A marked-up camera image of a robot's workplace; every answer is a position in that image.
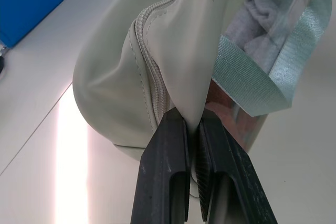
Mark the blue box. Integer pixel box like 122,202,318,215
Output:
0,0,97,49

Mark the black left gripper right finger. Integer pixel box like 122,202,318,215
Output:
197,110,279,224

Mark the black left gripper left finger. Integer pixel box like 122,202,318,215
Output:
128,110,191,224

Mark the grey towel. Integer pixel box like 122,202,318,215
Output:
225,0,289,77

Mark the pale green zippered pouch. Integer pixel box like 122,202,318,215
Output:
72,0,333,198

